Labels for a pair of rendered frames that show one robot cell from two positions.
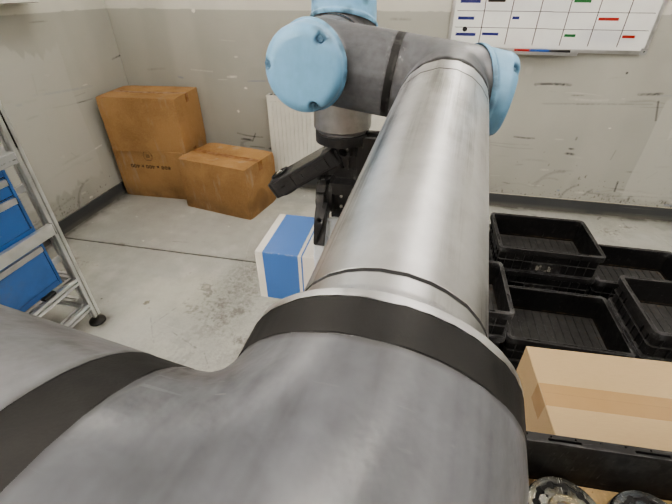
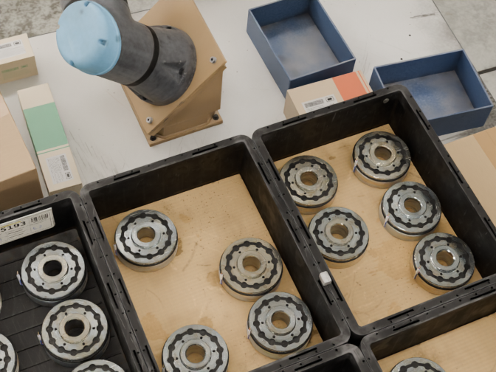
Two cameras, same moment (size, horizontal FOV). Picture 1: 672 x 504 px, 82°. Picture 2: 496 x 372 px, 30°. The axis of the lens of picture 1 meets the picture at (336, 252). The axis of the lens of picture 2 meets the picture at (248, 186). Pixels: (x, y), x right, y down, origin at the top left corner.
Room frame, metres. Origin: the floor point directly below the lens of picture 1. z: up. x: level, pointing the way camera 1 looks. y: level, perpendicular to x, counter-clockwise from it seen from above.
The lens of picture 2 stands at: (-0.52, -0.89, 2.20)
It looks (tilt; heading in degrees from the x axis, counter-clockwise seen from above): 59 degrees down; 51
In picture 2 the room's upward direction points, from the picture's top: 7 degrees clockwise
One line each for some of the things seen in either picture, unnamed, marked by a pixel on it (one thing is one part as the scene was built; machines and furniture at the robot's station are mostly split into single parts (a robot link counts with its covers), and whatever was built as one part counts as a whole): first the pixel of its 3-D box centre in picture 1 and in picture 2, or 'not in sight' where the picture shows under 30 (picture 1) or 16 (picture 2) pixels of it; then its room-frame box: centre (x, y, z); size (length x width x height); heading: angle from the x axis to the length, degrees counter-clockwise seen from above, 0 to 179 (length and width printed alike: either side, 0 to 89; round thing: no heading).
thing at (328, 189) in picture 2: not in sight; (308, 180); (0.09, -0.30, 0.86); 0.10 x 0.10 x 0.01
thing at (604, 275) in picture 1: (620, 295); not in sight; (1.32, -1.28, 0.31); 0.40 x 0.30 x 0.34; 78
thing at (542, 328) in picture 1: (544, 348); not in sight; (1.01, -0.81, 0.31); 0.40 x 0.30 x 0.34; 78
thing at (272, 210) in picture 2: not in sight; (209, 277); (-0.15, -0.37, 0.87); 0.40 x 0.30 x 0.11; 81
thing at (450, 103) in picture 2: not in sight; (429, 96); (0.47, -0.20, 0.74); 0.20 x 0.15 x 0.07; 164
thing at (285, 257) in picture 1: (327, 260); not in sight; (0.52, 0.01, 1.09); 0.20 x 0.12 x 0.09; 78
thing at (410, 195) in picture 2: not in sight; (412, 205); (0.21, -0.43, 0.86); 0.05 x 0.05 x 0.01
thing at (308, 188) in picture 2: not in sight; (308, 178); (0.09, -0.30, 0.86); 0.05 x 0.05 x 0.01
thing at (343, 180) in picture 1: (346, 173); not in sight; (0.51, -0.02, 1.25); 0.09 x 0.08 x 0.12; 78
